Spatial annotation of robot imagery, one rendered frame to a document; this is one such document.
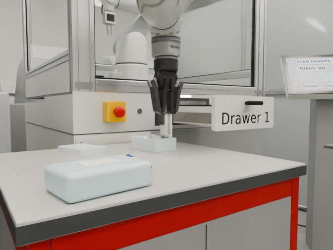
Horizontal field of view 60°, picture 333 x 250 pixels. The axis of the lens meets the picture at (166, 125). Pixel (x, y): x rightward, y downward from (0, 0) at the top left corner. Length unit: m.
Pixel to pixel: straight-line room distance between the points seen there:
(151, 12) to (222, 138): 0.83
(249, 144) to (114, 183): 1.17
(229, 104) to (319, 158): 1.06
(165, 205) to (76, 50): 0.70
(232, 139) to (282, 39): 1.57
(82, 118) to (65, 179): 0.61
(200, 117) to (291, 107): 1.85
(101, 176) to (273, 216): 0.42
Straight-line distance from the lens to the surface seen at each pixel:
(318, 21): 2.75
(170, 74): 0.90
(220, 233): 0.60
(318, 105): 1.87
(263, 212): 0.68
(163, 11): 0.72
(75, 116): 1.01
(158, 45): 0.88
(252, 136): 1.56
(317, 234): 2.02
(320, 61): 1.94
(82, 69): 1.03
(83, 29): 1.05
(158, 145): 0.84
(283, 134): 2.79
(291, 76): 1.81
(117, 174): 0.45
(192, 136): 1.27
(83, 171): 0.43
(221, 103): 0.90
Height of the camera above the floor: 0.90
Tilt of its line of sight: 4 degrees down
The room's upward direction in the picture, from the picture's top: straight up
